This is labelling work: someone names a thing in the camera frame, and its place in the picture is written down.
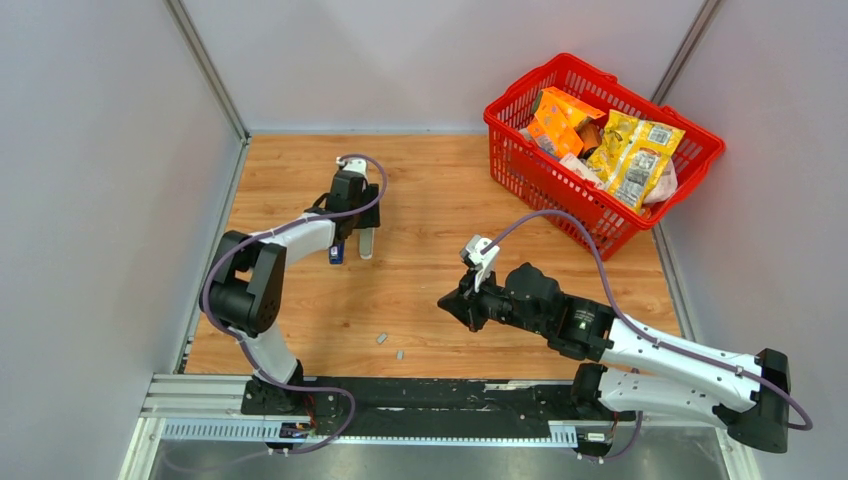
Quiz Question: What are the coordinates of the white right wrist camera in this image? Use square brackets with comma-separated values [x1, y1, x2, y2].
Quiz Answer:
[460, 234, 500, 293]

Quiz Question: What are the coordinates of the orange carton box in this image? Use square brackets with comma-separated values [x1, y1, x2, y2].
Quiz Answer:
[526, 87, 606, 158]

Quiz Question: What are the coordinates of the yellow crisps bag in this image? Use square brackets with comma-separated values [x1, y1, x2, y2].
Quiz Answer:
[605, 117, 686, 213]

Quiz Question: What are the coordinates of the grey white stapler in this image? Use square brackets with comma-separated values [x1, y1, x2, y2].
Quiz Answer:
[358, 228, 375, 260]

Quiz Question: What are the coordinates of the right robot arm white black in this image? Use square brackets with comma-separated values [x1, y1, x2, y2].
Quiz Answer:
[437, 263, 790, 454]

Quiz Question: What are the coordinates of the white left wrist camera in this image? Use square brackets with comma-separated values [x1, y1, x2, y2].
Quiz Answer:
[336, 156, 369, 180]

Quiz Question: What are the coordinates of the aluminium slotted rail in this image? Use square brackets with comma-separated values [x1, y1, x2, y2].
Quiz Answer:
[141, 375, 578, 448]

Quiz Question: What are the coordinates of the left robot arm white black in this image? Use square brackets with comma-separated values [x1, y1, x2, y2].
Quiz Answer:
[199, 157, 381, 415]

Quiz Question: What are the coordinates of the red plastic shopping basket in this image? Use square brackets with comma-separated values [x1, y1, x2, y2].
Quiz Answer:
[483, 53, 725, 259]

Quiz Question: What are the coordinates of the white bread package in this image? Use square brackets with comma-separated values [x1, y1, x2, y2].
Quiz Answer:
[558, 153, 605, 191]

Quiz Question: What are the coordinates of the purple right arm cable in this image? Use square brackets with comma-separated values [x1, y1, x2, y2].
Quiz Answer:
[480, 209, 815, 463]

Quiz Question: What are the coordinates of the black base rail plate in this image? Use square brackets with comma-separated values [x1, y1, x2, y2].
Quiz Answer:
[240, 376, 617, 439]

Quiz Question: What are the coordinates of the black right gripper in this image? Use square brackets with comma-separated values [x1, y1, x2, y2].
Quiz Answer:
[437, 264, 549, 338]

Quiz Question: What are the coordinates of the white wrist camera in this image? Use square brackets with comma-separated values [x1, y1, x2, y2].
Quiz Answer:
[460, 234, 500, 293]
[336, 156, 369, 180]

